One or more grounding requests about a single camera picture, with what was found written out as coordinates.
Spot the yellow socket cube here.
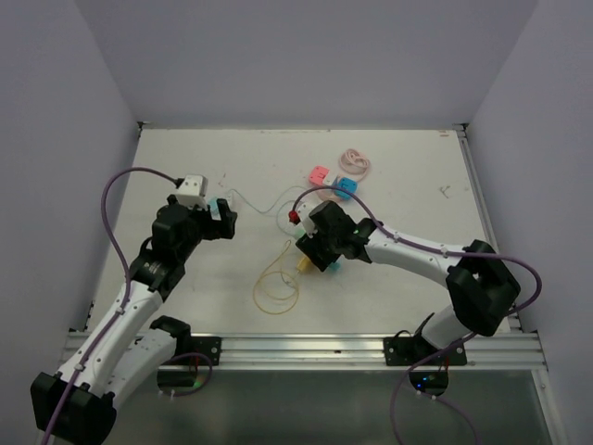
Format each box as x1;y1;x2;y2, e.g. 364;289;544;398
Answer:
296;255;318;274

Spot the yellow plug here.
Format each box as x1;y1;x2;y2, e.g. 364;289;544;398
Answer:
296;258;309;274

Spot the teal charger plug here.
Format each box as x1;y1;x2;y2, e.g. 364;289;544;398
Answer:
208;197;221;221

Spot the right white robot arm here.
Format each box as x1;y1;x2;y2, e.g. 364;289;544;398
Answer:
288;201;521;364

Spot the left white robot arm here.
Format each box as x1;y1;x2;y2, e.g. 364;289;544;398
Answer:
31;196;237;444

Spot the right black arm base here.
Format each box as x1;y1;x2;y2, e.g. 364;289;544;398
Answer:
383;330;468;366

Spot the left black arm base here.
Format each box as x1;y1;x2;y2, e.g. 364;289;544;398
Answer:
149;315;222;366

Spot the white adapter plug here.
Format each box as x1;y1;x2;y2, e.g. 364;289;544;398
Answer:
224;189;240;210

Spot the blue socket cube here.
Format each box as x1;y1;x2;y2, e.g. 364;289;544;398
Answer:
334;177;358;200

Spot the pink socket cube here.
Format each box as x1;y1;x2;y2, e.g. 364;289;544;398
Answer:
309;165;330;186

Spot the white adapter between cubes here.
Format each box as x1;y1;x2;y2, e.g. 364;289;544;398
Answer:
322;173;338;186

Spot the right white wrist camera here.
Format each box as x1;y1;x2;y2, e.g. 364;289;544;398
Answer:
288;203;316;234

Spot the teal charger cable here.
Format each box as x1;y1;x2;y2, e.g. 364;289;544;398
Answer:
229;184;321;237

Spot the pink coiled cable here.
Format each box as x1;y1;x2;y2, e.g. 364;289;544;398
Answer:
338;147;374;176

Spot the yellow cable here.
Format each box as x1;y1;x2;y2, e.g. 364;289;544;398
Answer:
252;240;305;317

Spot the aluminium front rail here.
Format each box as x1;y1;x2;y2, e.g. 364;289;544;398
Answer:
59;331;550;372

